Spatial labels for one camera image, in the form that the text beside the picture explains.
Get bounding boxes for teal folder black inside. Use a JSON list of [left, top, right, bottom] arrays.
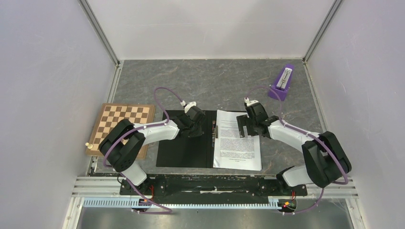
[[156, 110, 217, 168]]

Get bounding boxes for printed paper sheet top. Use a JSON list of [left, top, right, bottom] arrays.
[[213, 110, 262, 171]]

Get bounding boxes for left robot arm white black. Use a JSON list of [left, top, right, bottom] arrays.
[[98, 102, 205, 195]]

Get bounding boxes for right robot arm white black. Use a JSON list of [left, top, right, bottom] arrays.
[[236, 103, 352, 195]]

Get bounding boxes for metal folder clip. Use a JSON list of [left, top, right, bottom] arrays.
[[212, 120, 218, 147]]

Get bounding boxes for purple metronome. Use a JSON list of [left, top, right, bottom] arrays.
[[267, 64, 294, 101]]

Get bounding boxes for wooden chessboard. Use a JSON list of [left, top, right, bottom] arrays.
[[85, 103, 156, 156]]

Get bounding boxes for white chess pawn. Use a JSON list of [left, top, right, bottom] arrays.
[[85, 142, 94, 149]]

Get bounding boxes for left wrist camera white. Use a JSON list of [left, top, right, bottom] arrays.
[[180, 100, 197, 113]]

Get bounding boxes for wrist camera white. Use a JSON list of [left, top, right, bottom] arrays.
[[180, 100, 197, 113], [244, 97, 259, 108]]

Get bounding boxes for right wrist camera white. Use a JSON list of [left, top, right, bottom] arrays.
[[244, 97, 259, 108]]

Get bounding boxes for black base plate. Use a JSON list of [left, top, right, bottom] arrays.
[[137, 174, 308, 204]]

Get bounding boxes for white toothed cable duct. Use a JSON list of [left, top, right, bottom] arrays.
[[83, 197, 281, 210]]

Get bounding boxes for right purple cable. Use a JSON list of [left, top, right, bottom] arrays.
[[245, 87, 349, 216]]

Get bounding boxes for aluminium frame rail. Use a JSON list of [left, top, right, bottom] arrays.
[[72, 177, 359, 199]]

